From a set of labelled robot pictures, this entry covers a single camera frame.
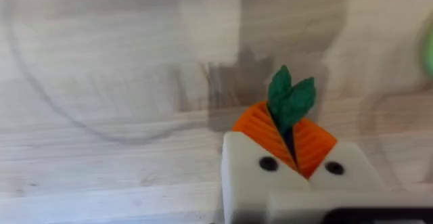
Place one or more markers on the white orange left gripper left finger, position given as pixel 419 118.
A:
pixel 247 183

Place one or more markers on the white orange left gripper right finger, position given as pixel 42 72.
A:
pixel 352 173

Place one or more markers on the toy vegetable with green leaves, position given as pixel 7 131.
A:
pixel 287 105

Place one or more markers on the green disc with holes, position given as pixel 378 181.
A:
pixel 428 49

